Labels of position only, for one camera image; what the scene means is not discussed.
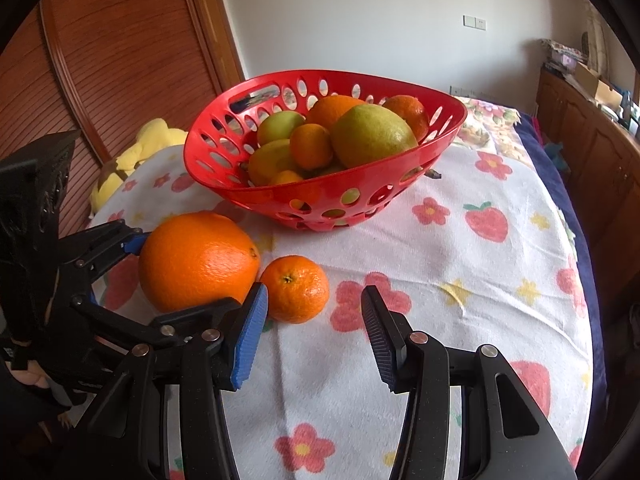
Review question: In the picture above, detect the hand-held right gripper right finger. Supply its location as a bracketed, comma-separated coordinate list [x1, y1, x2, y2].
[361, 285, 578, 480]

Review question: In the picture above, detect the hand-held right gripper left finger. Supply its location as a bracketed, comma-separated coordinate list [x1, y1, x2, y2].
[70, 282, 269, 480]

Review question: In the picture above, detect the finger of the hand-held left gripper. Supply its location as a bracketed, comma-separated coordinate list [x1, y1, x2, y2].
[57, 219, 152, 286]
[70, 296, 246, 356]

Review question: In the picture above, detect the large orange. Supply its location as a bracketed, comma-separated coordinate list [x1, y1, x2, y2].
[138, 212, 261, 313]

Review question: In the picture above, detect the red perforated basket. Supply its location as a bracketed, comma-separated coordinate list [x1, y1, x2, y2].
[183, 70, 468, 233]

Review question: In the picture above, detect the large green apple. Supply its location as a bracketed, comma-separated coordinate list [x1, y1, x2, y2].
[248, 140, 301, 187]

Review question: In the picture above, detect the small green apple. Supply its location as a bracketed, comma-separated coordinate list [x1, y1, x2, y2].
[257, 110, 307, 146]

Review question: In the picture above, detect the yellow-green lemon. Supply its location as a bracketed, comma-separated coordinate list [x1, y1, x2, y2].
[330, 103, 419, 170]

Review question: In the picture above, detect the person's left hand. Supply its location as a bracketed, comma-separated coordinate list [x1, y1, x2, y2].
[12, 359, 51, 393]

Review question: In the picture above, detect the yellow plush toy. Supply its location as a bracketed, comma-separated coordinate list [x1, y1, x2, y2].
[89, 118, 190, 211]

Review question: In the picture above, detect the strawberry printed blanket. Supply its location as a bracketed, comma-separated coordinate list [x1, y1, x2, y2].
[87, 145, 596, 480]

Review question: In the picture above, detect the wooden wardrobe door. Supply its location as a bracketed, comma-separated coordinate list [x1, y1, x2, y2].
[0, 0, 246, 241]

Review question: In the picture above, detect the blue bedsheet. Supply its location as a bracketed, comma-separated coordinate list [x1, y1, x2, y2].
[515, 110, 608, 411]

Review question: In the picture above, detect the medium orange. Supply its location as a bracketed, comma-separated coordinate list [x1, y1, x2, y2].
[305, 95, 368, 131]

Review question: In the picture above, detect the floral quilt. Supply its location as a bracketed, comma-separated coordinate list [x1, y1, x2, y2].
[450, 95, 523, 158]

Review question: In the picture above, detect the wooden cabinet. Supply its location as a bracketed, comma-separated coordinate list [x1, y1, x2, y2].
[535, 67, 640, 311]

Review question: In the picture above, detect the cardboard box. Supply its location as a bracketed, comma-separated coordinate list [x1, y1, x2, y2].
[575, 62, 623, 106]

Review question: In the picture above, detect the pile of small desk clutter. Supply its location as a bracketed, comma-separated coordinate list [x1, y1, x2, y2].
[617, 87, 640, 136]

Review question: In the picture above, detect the patterned curtain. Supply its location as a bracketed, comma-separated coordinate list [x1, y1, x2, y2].
[585, 5, 608, 76]

